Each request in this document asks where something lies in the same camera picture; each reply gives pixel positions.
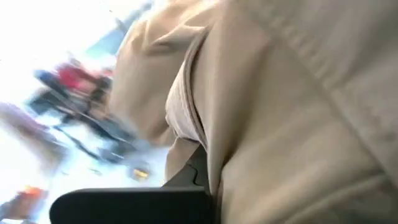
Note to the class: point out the black pedestal desk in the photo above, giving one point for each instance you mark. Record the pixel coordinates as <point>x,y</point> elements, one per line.
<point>93,121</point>

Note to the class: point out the orange box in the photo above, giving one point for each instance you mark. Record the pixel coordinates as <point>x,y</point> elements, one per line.
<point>31,191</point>

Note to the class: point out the beige garment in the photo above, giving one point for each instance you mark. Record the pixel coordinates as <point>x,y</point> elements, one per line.
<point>280,109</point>

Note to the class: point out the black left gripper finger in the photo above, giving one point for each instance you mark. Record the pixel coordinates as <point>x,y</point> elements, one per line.
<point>130,205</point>

